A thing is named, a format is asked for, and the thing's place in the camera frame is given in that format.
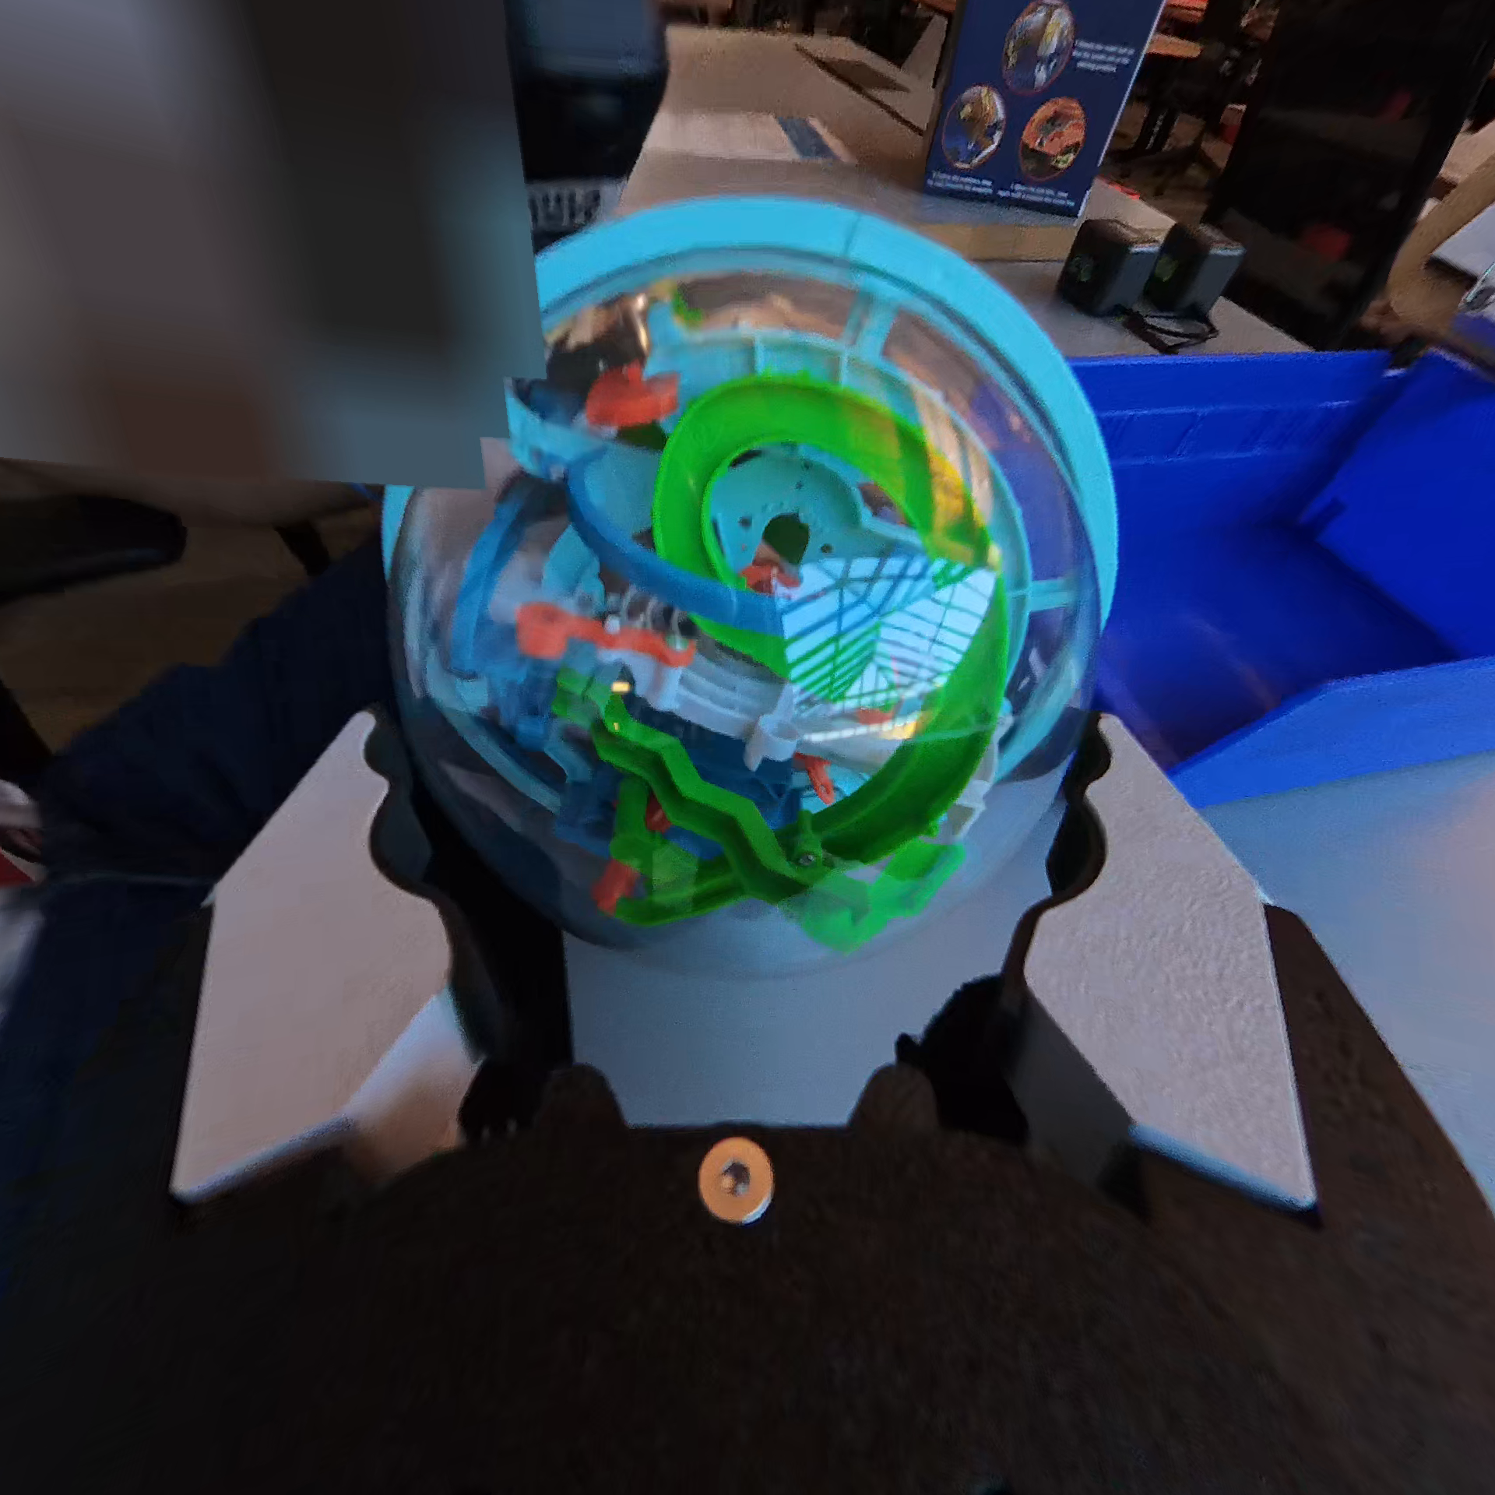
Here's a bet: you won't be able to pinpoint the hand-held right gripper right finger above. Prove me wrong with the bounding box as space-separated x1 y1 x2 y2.
993 712 1320 1211

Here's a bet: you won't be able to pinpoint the dark upright panel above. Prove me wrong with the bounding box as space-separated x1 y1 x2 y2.
1201 0 1495 342

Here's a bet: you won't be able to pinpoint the person's dark blue pants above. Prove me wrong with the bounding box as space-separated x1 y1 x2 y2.
0 550 571 1310

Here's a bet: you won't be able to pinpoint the black cable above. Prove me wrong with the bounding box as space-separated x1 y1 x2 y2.
1118 304 1218 354

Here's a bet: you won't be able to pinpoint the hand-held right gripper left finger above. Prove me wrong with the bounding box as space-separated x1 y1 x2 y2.
170 706 514 1204

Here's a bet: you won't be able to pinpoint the clear maze ball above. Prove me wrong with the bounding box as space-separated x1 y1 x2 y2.
383 196 1121 980

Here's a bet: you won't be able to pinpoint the blue plastic bin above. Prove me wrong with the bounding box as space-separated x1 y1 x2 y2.
1068 345 1495 811

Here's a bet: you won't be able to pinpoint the blue picture printed box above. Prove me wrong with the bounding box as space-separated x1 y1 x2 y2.
922 0 1169 220

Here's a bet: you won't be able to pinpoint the small black box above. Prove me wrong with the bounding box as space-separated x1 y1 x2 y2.
1055 216 1160 317
1150 222 1246 317

